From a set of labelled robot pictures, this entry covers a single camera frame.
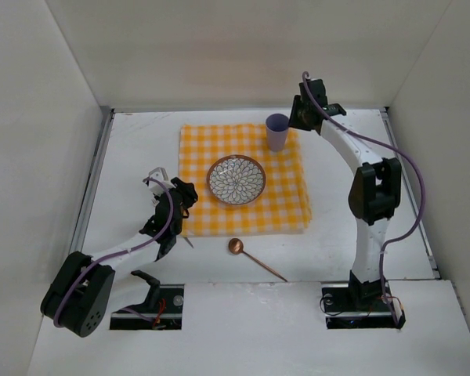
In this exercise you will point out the copper fork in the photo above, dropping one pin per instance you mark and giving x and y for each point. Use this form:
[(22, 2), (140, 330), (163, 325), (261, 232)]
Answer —
[(189, 242)]

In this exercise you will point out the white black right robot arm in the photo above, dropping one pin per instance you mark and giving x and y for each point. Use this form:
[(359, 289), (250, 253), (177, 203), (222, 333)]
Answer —
[(373, 197)]

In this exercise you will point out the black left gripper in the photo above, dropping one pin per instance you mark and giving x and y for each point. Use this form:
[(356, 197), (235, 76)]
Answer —
[(186, 190)]

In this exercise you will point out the yellow white checkered cloth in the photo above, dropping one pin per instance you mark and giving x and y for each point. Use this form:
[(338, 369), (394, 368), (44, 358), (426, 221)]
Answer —
[(284, 204)]

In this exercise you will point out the aluminium table rail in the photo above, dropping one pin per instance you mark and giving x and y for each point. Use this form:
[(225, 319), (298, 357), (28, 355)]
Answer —
[(411, 258), (91, 183)]

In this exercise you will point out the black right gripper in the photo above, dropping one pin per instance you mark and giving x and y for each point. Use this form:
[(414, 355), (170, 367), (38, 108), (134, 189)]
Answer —
[(298, 116)]

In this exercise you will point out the floral patterned ceramic plate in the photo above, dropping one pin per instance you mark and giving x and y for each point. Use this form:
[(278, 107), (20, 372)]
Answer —
[(236, 180)]

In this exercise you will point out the left aluminium table rail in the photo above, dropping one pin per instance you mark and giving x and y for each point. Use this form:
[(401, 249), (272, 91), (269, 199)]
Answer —
[(91, 183)]

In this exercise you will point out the lilac plastic cup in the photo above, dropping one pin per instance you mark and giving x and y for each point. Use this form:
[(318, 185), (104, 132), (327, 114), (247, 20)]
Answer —
[(277, 126)]

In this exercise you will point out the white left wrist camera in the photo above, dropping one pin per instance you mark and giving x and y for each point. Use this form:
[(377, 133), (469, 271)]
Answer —
[(157, 181)]

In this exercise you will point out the right aluminium table rail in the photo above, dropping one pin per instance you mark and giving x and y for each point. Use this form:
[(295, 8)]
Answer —
[(411, 258)]

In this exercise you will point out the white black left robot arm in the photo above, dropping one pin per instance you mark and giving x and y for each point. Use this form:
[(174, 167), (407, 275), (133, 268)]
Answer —
[(86, 286)]

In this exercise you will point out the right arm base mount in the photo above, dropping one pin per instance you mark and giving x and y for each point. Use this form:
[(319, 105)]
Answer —
[(343, 311)]

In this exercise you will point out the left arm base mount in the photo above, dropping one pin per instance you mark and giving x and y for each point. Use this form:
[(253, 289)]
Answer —
[(141, 302)]

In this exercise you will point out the copper spoon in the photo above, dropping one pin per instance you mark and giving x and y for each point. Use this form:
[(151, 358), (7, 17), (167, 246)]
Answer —
[(236, 247)]

